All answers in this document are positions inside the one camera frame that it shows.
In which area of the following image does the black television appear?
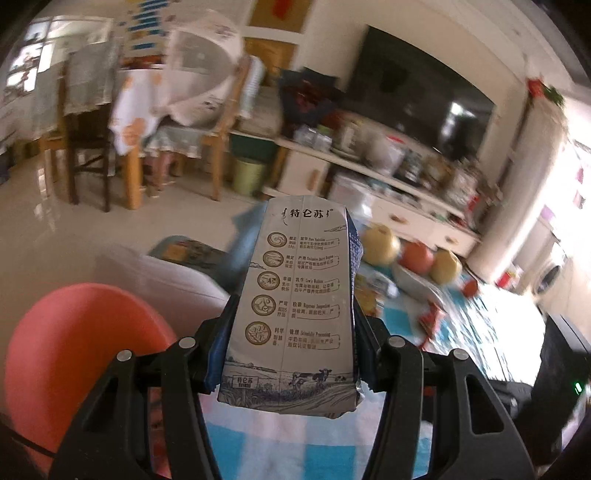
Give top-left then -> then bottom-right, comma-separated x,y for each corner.
342,26 -> 495,160

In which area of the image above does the white wet wipes pack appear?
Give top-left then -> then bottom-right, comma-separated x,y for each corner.
392,263 -> 446,310

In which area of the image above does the blue white milk carton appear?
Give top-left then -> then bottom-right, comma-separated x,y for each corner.
218,196 -> 363,418

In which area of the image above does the blue white checkered tablecloth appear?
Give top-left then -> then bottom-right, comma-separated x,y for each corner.
197,202 -> 548,480

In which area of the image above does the dark red snack wrapper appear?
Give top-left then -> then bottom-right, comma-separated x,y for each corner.
418,302 -> 447,339

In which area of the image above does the large yellow pear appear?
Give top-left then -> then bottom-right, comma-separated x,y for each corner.
430,249 -> 463,285

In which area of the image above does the red apple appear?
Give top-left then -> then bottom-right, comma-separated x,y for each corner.
399,241 -> 435,275

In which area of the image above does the dark wooden chair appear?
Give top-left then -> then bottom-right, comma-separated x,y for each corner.
60,39 -> 120,212

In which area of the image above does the white mesh food cover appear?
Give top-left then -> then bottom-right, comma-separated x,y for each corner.
163,10 -> 245,126

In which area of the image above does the dark flower bouquet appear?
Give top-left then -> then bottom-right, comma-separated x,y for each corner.
277,67 -> 344,127

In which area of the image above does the pink plastic bin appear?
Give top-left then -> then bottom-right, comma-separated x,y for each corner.
4,283 -> 177,452

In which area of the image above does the wooden dining table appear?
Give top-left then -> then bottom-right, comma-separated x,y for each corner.
108,64 -> 223,211

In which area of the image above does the green waste bin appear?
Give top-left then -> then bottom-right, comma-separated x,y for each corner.
232,158 -> 266,196

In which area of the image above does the yellow pear left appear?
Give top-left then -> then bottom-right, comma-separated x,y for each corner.
362,224 -> 401,267

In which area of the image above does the orange tangerine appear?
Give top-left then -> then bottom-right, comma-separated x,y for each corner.
462,279 -> 480,299

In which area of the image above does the white tv cabinet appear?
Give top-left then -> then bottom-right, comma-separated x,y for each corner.
263,138 -> 480,258

